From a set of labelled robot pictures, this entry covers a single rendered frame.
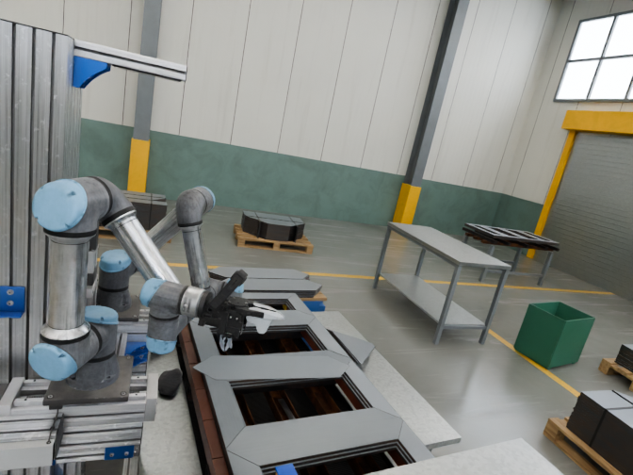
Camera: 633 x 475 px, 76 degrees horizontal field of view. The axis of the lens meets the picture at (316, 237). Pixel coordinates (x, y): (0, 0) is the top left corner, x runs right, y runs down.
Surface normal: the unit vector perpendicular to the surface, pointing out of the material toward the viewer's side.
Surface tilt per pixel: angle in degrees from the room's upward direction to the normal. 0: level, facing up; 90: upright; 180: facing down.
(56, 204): 82
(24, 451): 90
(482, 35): 90
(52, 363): 98
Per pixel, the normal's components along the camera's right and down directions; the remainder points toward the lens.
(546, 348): -0.86, -0.04
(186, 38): 0.33, 0.30
